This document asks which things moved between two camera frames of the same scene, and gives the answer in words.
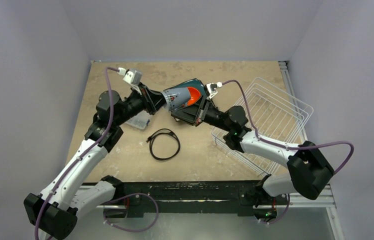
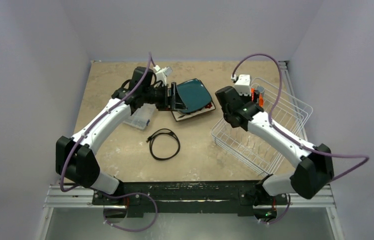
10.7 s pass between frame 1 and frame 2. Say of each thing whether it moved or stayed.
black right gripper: moved
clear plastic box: stayed
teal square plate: stayed
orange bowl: moved
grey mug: moved
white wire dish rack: stayed
